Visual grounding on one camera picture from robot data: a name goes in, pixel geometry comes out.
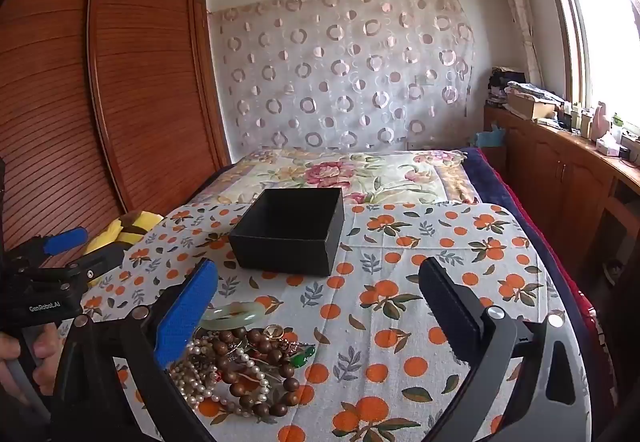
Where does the floral blanket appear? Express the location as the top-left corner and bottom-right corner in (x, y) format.
(200, 148), (483, 208)

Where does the red blanket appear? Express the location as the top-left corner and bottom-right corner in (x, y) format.
(570, 282), (621, 403)

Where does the brown wooden bead bracelet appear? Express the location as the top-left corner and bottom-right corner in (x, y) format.
(212, 327), (301, 419)

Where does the orange fruit print cloth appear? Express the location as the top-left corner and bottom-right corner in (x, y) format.
(57, 202), (588, 442)

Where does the brown cardboard box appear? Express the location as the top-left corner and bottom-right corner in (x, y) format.
(505, 95), (558, 120)

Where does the circle pattern sheer curtain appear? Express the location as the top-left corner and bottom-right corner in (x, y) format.
(207, 0), (476, 153)

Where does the pink vase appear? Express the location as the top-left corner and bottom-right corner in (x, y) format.
(589, 101), (612, 142)

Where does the wooden slatted wardrobe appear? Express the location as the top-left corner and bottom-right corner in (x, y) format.
(0, 0), (233, 263)

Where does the pale green jade bangle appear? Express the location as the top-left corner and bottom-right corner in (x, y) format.
(200, 302), (263, 330)

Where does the pile of dark clothes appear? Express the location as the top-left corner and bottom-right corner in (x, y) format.
(487, 67), (526, 106)

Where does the wooden cabinet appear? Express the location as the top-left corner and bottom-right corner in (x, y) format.
(482, 105), (640, 293)

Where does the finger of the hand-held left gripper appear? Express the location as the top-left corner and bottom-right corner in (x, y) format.
(10, 227), (89, 268)
(60, 247), (126, 288)

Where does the folded grey cloth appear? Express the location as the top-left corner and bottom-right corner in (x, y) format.
(505, 81), (566, 104)

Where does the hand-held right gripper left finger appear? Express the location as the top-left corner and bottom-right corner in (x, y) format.
(50, 258), (221, 442)

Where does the green pendant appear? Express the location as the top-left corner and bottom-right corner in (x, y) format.
(290, 344), (317, 368)

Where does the wooden framed window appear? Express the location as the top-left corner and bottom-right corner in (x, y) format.
(530, 0), (640, 163)

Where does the yellow plush toy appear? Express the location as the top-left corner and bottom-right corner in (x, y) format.
(82, 211), (166, 290)

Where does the navy blue blanket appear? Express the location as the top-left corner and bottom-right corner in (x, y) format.
(460, 147), (591, 323)

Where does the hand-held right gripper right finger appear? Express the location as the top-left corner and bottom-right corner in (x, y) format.
(419, 257), (588, 442)

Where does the white tissue box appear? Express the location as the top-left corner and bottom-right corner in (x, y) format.
(596, 132), (623, 157)

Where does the teal bag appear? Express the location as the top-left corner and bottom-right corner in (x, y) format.
(475, 122), (508, 149)

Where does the person's left hand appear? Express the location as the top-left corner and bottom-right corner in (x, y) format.
(0, 325), (63, 403)

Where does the black jewellery tray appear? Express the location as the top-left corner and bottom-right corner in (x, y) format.
(229, 187), (346, 277)

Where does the cream pearl necklace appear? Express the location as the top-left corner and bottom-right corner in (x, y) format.
(170, 337), (273, 418)

